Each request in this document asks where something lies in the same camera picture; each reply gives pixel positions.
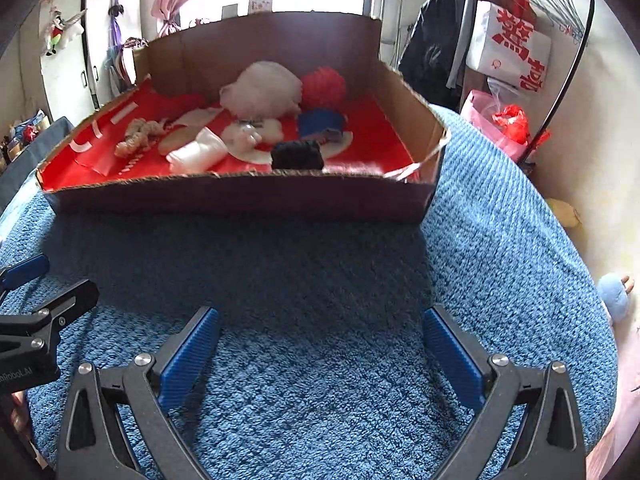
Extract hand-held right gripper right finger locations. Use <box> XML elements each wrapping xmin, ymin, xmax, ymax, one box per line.
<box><xmin>422</xmin><ymin>304</ymin><xmax>587</xmax><ymax>480</ymax></box>

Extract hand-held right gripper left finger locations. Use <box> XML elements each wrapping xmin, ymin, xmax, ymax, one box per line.
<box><xmin>56</xmin><ymin>305</ymin><xmax>223</xmax><ymax>480</ymax></box>

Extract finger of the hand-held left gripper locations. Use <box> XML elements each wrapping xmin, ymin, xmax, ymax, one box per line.
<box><xmin>0</xmin><ymin>277</ymin><xmax>101</xmax><ymax>352</ymax></box>
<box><xmin>0</xmin><ymin>254</ymin><xmax>50</xmax><ymax>293</ymax></box>

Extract cardboard box with red lining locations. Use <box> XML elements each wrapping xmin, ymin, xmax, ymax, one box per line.
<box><xmin>36</xmin><ymin>11</ymin><xmax>451</xmax><ymax>225</ymax></box>

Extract white soft packet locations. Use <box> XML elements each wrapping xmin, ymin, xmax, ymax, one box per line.
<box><xmin>166</xmin><ymin>127</ymin><xmax>227</xmax><ymax>173</ymax></box>

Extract white fluffy item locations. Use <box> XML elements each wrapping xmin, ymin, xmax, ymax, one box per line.
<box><xmin>222</xmin><ymin>117</ymin><xmax>283</xmax><ymax>151</ymax></box>

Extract blue cloth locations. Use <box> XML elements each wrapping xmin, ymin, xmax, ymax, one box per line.
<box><xmin>297</xmin><ymin>108</ymin><xmax>347</xmax><ymax>143</ymax></box>

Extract white mesh bath pouf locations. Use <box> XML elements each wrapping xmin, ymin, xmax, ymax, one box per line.
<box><xmin>220</xmin><ymin>61</ymin><xmax>303</xmax><ymax>117</ymax></box>

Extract red mesh bath pouf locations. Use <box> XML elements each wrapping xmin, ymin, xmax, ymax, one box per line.
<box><xmin>300</xmin><ymin>66</ymin><xmax>347</xmax><ymax>111</ymax></box>

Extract person's left hand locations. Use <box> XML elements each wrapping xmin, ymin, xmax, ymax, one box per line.
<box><xmin>10</xmin><ymin>391</ymin><xmax>31</xmax><ymax>433</ymax></box>

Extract side table with blue cloth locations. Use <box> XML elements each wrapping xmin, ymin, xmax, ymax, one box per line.
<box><xmin>0</xmin><ymin>116</ymin><xmax>76</xmax><ymax>196</ymax></box>

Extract assorted table clutter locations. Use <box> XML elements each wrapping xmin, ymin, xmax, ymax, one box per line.
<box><xmin>0</xmin><ymin>109</ymin><xmax>51</xmax><ymax>161</ymax></box>

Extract blue knitted blanket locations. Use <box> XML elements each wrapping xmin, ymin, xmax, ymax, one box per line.
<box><xmin>0</xmin><ymin>105</ymin><xmax>621</xmax><ymax>480</ymax></box>

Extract light blue plush toy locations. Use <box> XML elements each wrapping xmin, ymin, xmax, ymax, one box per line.
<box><xmin>597</xmin><ymin>272</ymin><xmax>636</xmax><ymax>323</ymax></box>

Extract yellow green plush toy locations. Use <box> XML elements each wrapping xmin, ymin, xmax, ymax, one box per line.
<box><xmin>545</xmin><ymin>197</ymin><xmax>583</xmax><ymax>228</ymax></box>

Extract white wardrobe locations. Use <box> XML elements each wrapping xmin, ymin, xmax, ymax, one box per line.
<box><xmin>40</xmin><ymin>0</ymin><xmax>143</xmax><ymax>111</ymax></box>

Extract patterned hanging bag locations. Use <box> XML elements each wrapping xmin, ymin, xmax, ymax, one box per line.
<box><xmin>107</xmin><ymin>37</ymin><xmax>151</xmax><ymax>96</ymax></box>

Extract red plastic bag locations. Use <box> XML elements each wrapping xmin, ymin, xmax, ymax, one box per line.
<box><xmin>491</xmin><ymin>104</ymin><xmax>551</xmax><ymax>148</ymax></box>

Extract hanging plush toy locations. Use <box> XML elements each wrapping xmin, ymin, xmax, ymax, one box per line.
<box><xmin>44</xmin><ymin>7</ymin><xmax>83</xmax><ymax>57</ymax></box>

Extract pink plastic bag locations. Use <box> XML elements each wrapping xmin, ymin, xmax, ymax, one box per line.
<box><xmin>460</xmin><ymin>89</ymin><xmax>533</xmax><ymax>163</ymax></box>

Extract dark jacket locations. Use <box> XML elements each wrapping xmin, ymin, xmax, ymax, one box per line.
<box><xmin>397</xmin><ymin>0</ymin><xmax>476</xmax><ymax>111</ymax></box>

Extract white red-printed shopping bag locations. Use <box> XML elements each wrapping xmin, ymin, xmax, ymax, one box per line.
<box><xmin>466</xmin><ymin>0</ymin><xmax>552</xmax><ymax>93</ymax></box>

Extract black clothes rack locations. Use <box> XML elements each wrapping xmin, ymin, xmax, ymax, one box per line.
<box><xmin>457</xmin><ymin>0</ymin><xmax>596</xmax><ymax>166</ymax></box>

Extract purple hanging strap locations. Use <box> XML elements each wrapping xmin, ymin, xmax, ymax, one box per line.
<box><xmin>107</xmin><ymin>0</ymin><xmax>126</xmax><ymax>56</ymax></box>

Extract bunch of wire hangers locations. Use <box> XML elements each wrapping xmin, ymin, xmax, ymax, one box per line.
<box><xmin>480</xmin><ymin>0</ymin><xmax>588</xmax><ymax>43</ymax></box>

